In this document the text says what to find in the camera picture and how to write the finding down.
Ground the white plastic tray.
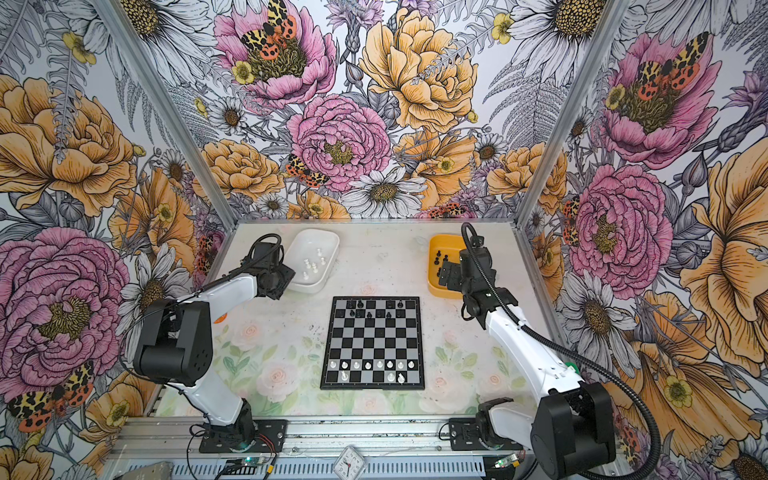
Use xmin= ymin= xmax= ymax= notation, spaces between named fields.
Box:
xmin=284 ymin=228 xmax=340 ymax=294

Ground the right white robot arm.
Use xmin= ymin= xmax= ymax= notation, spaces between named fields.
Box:
xmin=439 ymin=222 xmax=616 ymax=479

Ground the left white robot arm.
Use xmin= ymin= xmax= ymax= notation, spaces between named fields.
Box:
xmin=132 ymin=233 xmax=295 ymax=453

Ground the yellow plastic tray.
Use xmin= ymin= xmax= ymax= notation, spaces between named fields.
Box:
xmin=427 ymin=234 xmax=465 ymax=300

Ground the black and silver chessboard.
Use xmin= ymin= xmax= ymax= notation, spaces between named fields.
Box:
xmin=320 ymin=296 xmax=426 ymax=391

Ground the small white clock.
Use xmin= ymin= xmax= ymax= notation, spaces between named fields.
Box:
xmin=333 ymin=445 xmax=366 ymax=480

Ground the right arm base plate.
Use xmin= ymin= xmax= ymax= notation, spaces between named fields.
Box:
xmin=448 ymin=417 xmax=522 ymax=451

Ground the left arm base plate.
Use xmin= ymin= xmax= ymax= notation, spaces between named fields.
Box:
xmin=198 ymin=419 xmax=288 ymax=454

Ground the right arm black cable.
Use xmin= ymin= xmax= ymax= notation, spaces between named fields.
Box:
xmin=460 ymin=223 xmax=662 ymax=480

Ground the aluminium front rail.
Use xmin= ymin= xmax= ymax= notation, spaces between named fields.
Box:
xmin=110 ymin=413 xmax=622 ymax=460

